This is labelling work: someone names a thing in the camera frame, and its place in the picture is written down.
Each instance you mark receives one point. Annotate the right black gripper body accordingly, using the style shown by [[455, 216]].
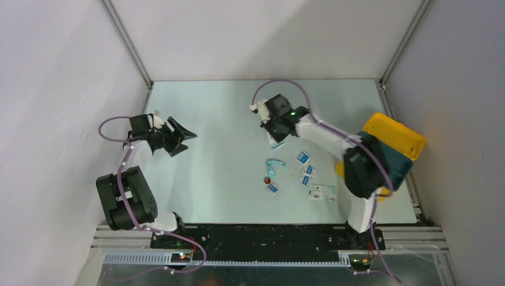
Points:
[[275, 130]]

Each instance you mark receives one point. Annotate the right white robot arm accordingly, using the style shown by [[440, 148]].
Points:
[[336, 141]]

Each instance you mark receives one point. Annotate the teal gauze dressing packet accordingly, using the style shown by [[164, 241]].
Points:
[[274, 144]]

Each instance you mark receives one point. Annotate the twisted teal wrapper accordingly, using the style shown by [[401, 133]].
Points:
[[270, 163]]

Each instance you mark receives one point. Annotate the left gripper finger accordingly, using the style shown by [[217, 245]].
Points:
[[179, 132], [175, 149]]

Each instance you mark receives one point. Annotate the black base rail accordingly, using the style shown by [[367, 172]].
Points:
[[269, 243]]

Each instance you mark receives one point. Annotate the teal divided plastic tray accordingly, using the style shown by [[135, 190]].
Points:
[[399, 165]]

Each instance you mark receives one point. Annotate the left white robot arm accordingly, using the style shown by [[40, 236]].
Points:
[[125, 195]]

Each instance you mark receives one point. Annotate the yellow medicine kit box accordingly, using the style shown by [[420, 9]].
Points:
[[394, 136]]

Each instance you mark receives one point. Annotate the white flat labelled packet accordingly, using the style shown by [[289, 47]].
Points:
[[322, 192]]

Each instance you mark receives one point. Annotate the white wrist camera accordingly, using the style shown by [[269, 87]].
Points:
[[156, 122], [262, 110]]

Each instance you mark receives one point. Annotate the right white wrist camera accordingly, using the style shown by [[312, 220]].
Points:
[[262, 110]]

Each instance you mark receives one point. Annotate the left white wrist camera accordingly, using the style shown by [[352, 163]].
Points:
[[156, 122]]

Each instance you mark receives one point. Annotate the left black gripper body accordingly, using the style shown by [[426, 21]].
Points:
[[165, 138]]

